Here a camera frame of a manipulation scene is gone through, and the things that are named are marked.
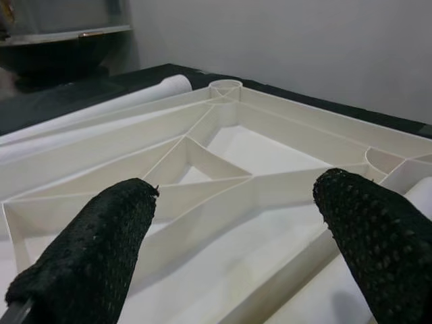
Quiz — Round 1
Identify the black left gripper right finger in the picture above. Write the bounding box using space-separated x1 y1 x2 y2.
312 168 432 324

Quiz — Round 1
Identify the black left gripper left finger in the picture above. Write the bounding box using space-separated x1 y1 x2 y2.
3 178 159 324

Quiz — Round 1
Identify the white plastic children table top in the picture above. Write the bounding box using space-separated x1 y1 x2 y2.
0 79 432 324

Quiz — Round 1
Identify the black plastic table cover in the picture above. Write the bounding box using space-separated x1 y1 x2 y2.
0 62 432 136

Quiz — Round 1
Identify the black round wok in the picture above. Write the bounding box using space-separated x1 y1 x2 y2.
0 32 136 88

